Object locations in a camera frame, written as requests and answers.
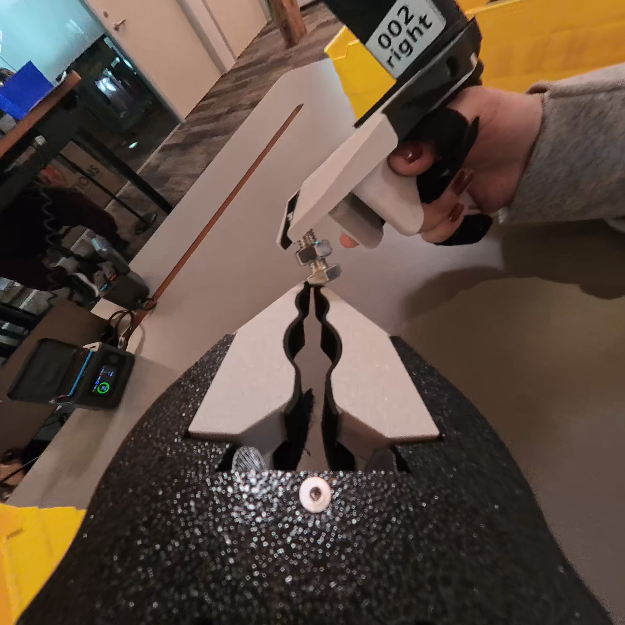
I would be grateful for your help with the wooden top desk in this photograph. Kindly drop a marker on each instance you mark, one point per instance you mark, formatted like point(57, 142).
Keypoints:
point(44, 119)

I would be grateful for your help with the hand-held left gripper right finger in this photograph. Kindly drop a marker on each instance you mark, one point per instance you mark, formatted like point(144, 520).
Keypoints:
point(381, 390)

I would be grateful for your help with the yellow plastic bin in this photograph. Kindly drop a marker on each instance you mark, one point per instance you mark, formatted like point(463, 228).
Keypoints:
point(29, 561)
point(537, 39)

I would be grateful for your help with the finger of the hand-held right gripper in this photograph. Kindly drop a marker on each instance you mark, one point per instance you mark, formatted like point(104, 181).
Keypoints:
point(342, 171)
point(284, 239)

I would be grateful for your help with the person's right hand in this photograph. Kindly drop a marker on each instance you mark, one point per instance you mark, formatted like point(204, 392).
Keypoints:
point(503, 146)

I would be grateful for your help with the black office chair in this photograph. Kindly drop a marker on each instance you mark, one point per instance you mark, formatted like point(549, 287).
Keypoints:
point(49, 219)

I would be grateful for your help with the white door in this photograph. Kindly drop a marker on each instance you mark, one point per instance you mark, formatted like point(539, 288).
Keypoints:
point(161, 49)

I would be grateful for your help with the person's right forearm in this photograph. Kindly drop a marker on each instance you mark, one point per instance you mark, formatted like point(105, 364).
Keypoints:
point(576, 156)

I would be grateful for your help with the silver bolt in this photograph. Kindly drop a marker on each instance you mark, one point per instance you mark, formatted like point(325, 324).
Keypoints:
point(324, 274)

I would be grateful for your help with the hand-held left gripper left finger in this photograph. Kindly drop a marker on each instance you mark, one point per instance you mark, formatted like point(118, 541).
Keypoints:
point(254, 385)

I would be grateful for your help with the cardboard box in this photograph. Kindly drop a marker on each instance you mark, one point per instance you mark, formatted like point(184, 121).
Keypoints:
point(88, 176)

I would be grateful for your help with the blue bag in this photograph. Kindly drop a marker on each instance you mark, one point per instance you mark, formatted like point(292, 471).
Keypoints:
point(24, 93)

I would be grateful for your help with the black charging case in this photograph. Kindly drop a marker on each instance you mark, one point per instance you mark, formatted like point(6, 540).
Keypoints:
point(49, 371)

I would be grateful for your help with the wooden post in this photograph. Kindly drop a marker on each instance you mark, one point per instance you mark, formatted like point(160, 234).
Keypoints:
point(288, 24)

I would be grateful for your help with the silver hex nut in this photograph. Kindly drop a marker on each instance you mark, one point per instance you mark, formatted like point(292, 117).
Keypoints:
point(312, 253)

